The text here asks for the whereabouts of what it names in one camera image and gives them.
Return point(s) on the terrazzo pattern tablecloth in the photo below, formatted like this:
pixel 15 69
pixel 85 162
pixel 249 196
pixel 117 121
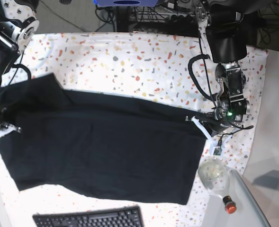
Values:
pixel 146 66

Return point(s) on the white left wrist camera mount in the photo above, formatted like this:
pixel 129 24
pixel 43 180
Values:
pixel 217 147

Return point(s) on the black power strip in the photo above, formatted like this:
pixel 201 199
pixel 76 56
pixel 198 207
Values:
pixel 157 17

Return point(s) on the clear glass bottle red cap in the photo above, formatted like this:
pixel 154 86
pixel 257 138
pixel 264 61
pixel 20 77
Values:
pixel 215 177

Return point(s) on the blue box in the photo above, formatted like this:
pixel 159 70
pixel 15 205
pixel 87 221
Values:
pixel 125 3

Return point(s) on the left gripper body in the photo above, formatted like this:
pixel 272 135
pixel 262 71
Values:
pixel 228 112

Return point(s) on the black t-shirt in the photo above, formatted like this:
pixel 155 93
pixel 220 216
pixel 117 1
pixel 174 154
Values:
pixel 100 146

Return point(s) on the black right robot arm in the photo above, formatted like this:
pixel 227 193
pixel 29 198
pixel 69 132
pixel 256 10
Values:
pixel 18 23

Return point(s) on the black computer keyboard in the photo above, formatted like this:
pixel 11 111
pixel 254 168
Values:
pixel 120 217

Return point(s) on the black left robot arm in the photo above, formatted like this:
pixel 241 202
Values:
pixel 220 22

